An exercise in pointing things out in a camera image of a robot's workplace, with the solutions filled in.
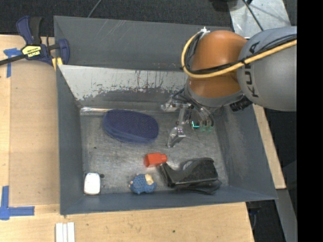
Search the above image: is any grey metal bin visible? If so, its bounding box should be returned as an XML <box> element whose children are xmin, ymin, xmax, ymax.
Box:
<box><xmin>52</xmin><ymin>15</ymin><xmax>279</xmax><ymax>215</ymax></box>

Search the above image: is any white rounded box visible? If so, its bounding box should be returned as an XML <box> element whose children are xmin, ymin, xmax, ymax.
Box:
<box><xmin>83</xmin><ymin>172</ymin><xmax>101</xmax><ymax>196</ymax></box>

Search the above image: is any blue knitted toy animal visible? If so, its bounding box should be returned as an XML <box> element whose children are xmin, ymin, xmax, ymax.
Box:
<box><xmin>128</xmin><ymin>173</ymin><xmax>158</xmax><ymax>195</ymax></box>

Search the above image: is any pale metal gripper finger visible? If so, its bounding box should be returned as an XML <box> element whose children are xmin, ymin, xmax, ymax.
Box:
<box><xmin>160</xmin><ymin>101</ymin><xmax>178</xmax><ymax>112</ymax></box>
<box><xmin>167</xmin><ymin>126</ymin><xmax>187</xmax><ymax>148</ymax></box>

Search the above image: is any dark blue oval case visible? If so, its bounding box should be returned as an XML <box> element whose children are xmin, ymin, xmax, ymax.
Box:
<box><xmin>101</xmin><ymin>108</ymin><xmax>160</xmax><ymax>145</ymax></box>

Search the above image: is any brown cardboard board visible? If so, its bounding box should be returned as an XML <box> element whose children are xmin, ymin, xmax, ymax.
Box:
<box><xmin>8</xmin><ymin>58</ymin><xmax>61</xmax><ymax>208</ymax></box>

